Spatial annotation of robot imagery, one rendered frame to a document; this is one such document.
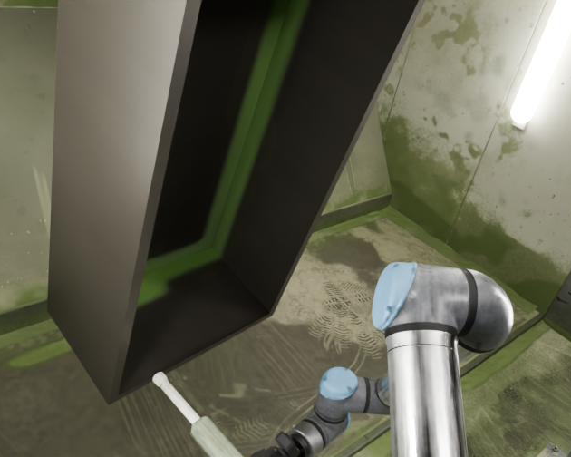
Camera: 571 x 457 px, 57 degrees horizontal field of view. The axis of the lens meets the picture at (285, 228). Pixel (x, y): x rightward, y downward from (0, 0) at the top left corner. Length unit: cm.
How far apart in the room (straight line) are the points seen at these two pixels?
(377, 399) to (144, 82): 95
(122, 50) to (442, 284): 64
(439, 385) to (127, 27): 72
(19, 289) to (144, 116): 145
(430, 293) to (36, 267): 169
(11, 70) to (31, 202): 50
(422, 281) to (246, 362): 141
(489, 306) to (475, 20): 222
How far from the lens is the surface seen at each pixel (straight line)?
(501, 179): 297
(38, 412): 208
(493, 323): 95
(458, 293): 91
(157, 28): 84
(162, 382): 146
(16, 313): 228
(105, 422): 202
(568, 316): 303
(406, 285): 87
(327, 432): 148
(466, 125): 303
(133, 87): 92
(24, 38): 238
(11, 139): 228
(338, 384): 139
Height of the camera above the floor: 167
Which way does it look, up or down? 33 degrees down
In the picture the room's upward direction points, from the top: 12 degrees clockwise
